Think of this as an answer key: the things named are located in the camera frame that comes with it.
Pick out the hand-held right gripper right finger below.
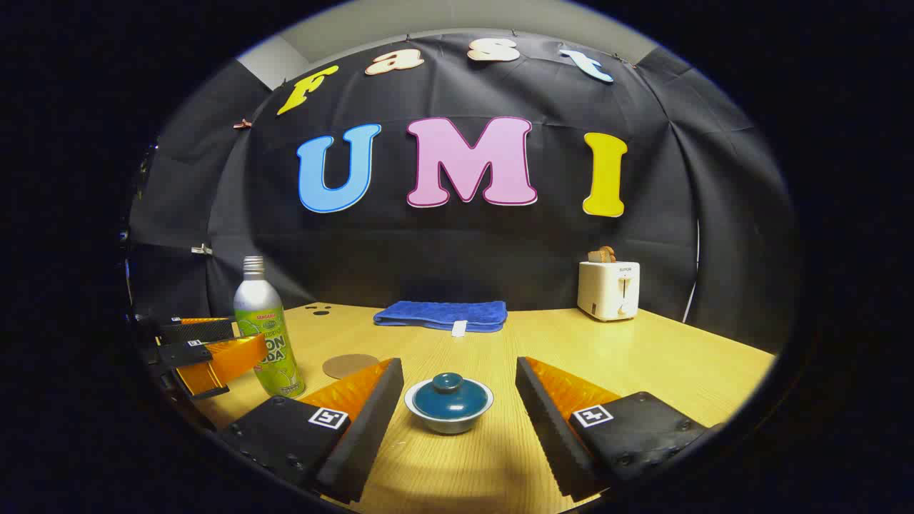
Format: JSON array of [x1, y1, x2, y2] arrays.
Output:
[[514, 356, 723, 503]]

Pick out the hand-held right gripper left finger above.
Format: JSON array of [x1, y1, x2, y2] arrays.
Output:
[[218, 357, 405, 505]]

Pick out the silver green water bottle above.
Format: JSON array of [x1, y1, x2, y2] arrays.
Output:
[[233, 256, 306, 398]]

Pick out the round brown coaster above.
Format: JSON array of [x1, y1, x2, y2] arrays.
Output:
[[322, 353, 381, 380]]

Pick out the white teacup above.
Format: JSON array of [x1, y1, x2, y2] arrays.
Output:
[[404, 375, 495, 435]]

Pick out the teal teacup lid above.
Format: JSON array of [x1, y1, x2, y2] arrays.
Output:
[[412, 372, 488, 420]]

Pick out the blue folded towel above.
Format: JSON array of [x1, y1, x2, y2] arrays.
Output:
[[373, 300, 508, 336]]

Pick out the white toaster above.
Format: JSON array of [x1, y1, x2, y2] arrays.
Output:
[[577, 260, 641, 322]]

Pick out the black backdrop cloth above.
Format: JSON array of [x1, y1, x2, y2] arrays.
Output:
[[127, 32, 797, 354]]

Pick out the white cable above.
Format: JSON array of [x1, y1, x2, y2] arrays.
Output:
[[682, 218, 702, 323]]

